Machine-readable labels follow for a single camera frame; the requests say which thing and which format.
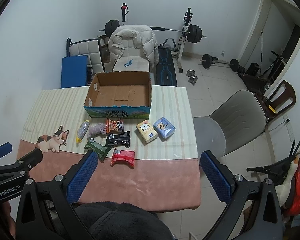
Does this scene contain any blue gym mat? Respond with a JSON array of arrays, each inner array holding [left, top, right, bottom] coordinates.
[[61, 55, 88, 88]]

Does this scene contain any white padded folding chair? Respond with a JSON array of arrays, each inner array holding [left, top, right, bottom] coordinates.
[[66, 38, 105, 74]]

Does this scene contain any black fleece sleeve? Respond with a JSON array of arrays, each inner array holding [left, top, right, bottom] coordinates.
[[75, 202, 174, 239]]

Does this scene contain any black snack packet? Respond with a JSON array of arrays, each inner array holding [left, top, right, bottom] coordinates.
[[106, 131, 130, 148]]

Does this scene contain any grey shell chair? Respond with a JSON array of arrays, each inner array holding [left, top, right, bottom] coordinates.
[[193, 90, 266, 159]]

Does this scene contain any blue tissue pack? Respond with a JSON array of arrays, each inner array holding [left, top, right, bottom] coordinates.
[[153, 116, 175, 140]]

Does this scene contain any red snack packet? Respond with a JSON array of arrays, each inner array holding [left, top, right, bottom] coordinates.
[[110, 148, 135, 169]]

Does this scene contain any beige chair with jacket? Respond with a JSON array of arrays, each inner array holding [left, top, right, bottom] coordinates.
[[107, 24, 160, 73]]

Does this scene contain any chrome dumbbell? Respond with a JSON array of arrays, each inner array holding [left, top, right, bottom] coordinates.
[[186, 69, 195, 77]]

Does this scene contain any lavender cloth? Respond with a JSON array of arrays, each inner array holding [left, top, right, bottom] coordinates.
[[87, 123, 107, 139]]

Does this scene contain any green snack packet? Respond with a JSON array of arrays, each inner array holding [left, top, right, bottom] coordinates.
[[84, 138, 111, 162]]

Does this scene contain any barbell on floor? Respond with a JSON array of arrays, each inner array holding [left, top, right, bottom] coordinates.
[[200, 54, 240, 72]]

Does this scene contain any brown wooden chair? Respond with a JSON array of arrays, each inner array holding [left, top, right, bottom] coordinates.
[[263, 80, 296, 124]]

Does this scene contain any yellow tissue pack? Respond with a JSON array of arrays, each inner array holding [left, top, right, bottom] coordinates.
[[136, 120, 158, 145]]

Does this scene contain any black weight bench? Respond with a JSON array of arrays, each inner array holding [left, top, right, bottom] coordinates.
[[154, 38, 178, 87]]

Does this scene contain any small blue item on seat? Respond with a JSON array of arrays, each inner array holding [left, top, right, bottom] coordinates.
[[124, 60, 133, 67]]

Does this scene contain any open cardboard box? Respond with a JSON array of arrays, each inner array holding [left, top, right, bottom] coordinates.
[[84, 71, 152, 119]]

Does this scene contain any white goose plush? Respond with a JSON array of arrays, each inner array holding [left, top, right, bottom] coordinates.
[[275, 152, 300, 209]]

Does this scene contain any orange snack packet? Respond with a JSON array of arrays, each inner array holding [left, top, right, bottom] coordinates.
[[106, 119, 124, 134]]

